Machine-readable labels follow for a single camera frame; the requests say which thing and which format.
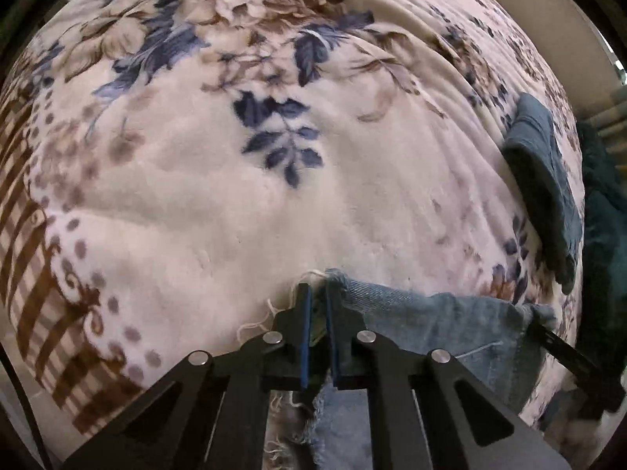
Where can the light blue denim pants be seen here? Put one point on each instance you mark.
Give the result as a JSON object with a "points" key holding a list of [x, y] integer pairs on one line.
{"points": [[441, 323]]}

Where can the dark green cloth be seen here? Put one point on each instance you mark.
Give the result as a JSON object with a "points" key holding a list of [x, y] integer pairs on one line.
{"points": [[600, 235]]}

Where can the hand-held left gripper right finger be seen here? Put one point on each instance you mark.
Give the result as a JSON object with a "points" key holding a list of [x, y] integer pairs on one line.
{"points": [[331, 333]]}

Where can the folded dark blue jeans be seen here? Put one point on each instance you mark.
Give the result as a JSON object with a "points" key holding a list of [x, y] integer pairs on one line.
{"points": [[543, 181]]}

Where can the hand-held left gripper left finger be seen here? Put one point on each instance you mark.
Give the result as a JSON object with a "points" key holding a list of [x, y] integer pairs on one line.
{"points": [[306, 333]]}

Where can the floral printed blanket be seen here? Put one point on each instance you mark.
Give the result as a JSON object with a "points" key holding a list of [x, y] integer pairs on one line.
{"points": [[245, 181]]}

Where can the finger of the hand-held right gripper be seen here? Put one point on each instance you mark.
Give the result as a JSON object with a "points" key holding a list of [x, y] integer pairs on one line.
{"points": [[570, 352]]}

